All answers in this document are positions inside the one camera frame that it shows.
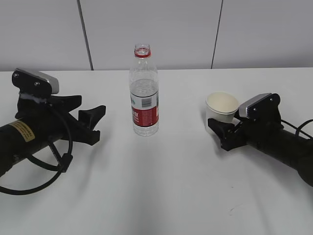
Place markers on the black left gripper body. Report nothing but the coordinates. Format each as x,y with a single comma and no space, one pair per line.
48,122

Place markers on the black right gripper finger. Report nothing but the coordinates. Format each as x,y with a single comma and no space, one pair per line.
222,130

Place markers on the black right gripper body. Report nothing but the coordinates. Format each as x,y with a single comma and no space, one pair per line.
251,132

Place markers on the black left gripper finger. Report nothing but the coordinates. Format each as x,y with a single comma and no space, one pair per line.
90,118
66,103

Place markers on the white paper cup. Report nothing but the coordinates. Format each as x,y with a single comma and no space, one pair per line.
222,107

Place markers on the clear water bottle red label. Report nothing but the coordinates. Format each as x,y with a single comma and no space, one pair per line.
144,92

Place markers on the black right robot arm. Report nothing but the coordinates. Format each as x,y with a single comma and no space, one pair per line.
271,139

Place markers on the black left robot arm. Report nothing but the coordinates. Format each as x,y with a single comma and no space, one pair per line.
18,141

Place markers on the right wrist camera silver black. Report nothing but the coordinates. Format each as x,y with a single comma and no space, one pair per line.
263,108

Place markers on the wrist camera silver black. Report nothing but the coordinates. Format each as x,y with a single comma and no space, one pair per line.
35,83
263,108

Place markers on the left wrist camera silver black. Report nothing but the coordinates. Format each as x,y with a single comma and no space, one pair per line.
35,83

